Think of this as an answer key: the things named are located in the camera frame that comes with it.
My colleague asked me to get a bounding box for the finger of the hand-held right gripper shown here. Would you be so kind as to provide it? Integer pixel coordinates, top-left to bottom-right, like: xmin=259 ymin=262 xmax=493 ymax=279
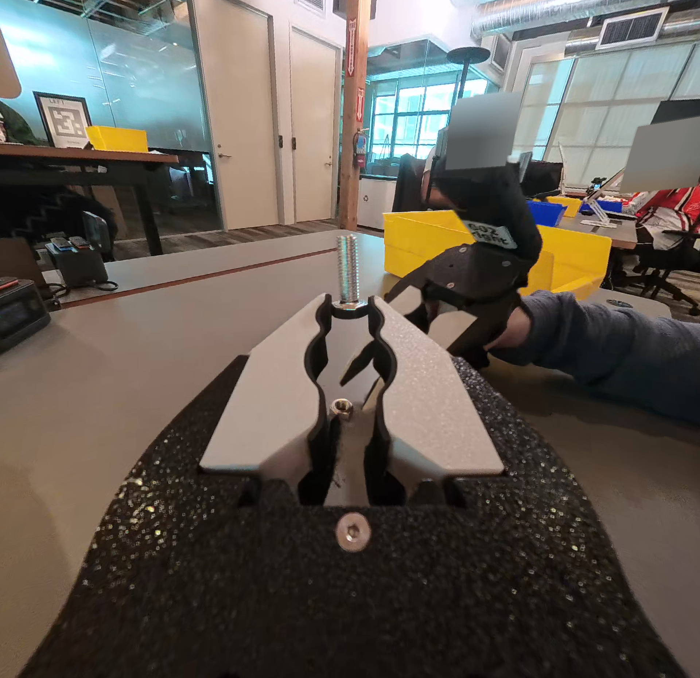
xmin=339 ymin=341 xmax=379 ymax=388

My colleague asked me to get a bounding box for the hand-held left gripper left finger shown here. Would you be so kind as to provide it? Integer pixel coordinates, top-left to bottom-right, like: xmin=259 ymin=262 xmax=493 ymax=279
xmin=199 ymin=293 xmax=337 ymax=495

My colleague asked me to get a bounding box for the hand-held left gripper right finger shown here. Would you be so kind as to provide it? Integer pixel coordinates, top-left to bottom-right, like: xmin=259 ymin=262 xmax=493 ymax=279
xmin=363 ymin=294 xmax=504 ymax=495

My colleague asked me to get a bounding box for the yellow plastic bin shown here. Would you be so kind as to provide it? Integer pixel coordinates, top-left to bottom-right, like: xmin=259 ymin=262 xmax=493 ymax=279
xmin=383 ymin=211 xmax=612 ymax=302

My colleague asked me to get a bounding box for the silver hex bolt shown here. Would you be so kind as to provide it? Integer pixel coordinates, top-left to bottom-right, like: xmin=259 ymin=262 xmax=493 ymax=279
xmin=331 ymin=235 xmax=365 ymax=314

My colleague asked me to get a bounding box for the person's right forearm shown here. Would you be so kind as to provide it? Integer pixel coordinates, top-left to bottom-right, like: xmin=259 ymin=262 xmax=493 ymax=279
xmin=511 ymin=290 xmax=700 ymax=424

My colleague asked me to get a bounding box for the person's right hand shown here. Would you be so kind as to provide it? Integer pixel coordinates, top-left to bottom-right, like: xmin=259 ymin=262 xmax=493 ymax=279
xmin=487 ymin=305 xmax=535 ymax=362

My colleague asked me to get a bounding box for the black monitor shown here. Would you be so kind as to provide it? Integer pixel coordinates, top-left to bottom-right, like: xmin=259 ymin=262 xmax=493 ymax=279
xmin=520 ymin=161 xmax=564 ymax=199

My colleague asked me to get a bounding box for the black office chair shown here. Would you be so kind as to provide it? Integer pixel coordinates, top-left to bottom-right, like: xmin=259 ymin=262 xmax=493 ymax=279
xmin=392 ymin=153 xmax=435 ymax=214
xmin=637 ymin=227 xmax=700 ymax=315

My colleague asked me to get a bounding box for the white recycling bin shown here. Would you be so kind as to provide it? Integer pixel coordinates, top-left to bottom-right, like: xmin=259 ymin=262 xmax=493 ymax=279
xmin=358 ymin=175 xmax=398 ymax=231

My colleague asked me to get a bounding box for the grey office desk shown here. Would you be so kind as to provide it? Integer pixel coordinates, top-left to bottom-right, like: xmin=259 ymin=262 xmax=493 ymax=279
xmin=558 ymin=213 xmax=641 ymax=251

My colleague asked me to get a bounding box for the black floor lamp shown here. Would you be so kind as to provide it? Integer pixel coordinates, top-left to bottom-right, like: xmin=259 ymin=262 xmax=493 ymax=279
xmin=446 ymin=47 xmax=492 ymax=101

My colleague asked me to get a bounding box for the beige door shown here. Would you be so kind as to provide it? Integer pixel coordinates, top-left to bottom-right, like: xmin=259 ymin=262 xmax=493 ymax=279
xmin=289 ymin=27 xmax=342 ymax=225
xmin=194 ymin=0 xmax=280 ymax=232

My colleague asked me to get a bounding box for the black battery charging dock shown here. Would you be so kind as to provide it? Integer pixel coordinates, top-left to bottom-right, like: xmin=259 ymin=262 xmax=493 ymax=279
xmin=45 ymin=235 xmax=110 ymax=291

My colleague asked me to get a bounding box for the black battery charger case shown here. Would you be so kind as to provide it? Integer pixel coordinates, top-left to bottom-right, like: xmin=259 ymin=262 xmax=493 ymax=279
xmin=0 ymin=277 xmax=51 ymax=355

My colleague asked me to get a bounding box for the brown desk with black legs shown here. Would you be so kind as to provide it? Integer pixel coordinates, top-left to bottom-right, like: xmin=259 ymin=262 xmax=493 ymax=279
xmin=0 ymin=142 xmax=179 ymax=255

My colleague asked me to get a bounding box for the framed marker sign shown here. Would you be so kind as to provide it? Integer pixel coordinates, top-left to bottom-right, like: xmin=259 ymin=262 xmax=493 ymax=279
xmin=33 ymin=91 xmax=92 ymax=148

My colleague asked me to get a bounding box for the dark green cloth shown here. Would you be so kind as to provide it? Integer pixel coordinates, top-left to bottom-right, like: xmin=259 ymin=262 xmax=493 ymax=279
xmin=0 ymin=101 xmax=40 ymax=145

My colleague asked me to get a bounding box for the wooden post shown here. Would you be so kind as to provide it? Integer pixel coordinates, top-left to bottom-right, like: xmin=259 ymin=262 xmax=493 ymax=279
xmin=338 ymin=0 xmax=374 ymax=232

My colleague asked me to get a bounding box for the white wall vent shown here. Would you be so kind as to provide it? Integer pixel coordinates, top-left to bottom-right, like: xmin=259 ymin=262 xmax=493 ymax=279
xmin=595 ymin=6 xmax=670 ymax=50

